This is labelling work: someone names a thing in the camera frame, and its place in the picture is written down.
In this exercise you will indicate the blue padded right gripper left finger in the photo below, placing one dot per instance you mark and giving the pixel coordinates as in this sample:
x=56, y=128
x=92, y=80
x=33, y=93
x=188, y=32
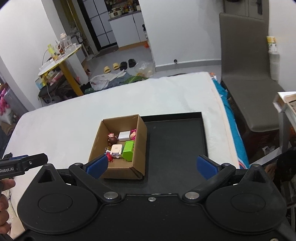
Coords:
x=87, y=176

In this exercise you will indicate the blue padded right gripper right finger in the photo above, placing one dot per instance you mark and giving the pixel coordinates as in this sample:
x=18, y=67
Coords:
x=216, y=175

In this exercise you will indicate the red crab keychain toy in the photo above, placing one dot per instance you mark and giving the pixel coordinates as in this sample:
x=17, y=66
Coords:
x=108, y=153

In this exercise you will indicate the white pastel toy cube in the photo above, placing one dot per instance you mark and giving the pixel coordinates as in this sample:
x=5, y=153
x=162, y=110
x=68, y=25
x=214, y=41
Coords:
x=117, y=150

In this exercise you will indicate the green plastic block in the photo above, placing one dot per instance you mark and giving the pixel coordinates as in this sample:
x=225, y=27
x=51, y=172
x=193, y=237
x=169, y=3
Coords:
x=127, y=153

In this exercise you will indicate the white charger plug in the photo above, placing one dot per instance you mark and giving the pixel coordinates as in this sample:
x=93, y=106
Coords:
x=124, y=136

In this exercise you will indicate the pink monster figurine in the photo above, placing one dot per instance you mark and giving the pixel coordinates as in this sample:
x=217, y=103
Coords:
x=133, y=134

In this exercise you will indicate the person's left hand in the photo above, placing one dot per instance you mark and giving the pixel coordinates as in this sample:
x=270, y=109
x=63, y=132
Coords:
x=6, y=184

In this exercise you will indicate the brown cardboard box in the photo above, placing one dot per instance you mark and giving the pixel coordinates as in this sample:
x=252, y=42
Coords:
x=121, y=142

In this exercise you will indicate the black flat tray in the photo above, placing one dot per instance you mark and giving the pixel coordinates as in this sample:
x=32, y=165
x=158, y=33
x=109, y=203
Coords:
x=174, y=142

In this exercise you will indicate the pink plush toy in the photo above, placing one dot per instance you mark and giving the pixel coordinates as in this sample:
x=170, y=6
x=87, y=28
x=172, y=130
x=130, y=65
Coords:
x=3, y=104

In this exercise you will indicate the white plastic bag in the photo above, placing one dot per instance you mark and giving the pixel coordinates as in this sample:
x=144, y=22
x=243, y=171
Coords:
x=99, y=82

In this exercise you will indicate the yellow side table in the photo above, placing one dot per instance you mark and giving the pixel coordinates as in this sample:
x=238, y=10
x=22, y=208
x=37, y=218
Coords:
x=61, y=63

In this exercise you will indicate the yellow slipper left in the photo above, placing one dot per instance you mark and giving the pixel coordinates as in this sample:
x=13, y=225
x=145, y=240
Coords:
x=107, y=69

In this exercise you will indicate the yellow slipper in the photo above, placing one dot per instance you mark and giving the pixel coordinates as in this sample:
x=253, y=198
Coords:
x=116, y=66
x=107, y=69

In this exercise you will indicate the yellow slipper right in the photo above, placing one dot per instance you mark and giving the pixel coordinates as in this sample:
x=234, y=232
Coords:
x=116, y=66

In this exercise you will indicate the black slipper left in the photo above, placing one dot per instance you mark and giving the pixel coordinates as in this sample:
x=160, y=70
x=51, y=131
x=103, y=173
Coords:
x=123, y=65

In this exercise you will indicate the black slipper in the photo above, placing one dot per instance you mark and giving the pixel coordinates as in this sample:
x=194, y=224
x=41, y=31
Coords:
x=131, y=63
x=123, y=65

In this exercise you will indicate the clear plastic bag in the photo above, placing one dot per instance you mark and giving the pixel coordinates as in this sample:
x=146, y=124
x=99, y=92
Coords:
x=144, y=69

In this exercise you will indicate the black slipper right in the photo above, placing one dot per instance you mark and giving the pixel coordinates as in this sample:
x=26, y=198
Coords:
x=131, y=63

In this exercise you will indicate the yellow-green bottle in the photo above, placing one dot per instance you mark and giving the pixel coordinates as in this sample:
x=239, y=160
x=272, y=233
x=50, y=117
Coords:
x=52, y=52

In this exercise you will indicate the glass jar on table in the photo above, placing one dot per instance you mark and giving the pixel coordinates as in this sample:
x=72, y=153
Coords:
x=65, y=41

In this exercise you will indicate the grey chair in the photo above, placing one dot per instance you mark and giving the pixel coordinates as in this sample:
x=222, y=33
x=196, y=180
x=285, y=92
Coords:
x=246, y=72

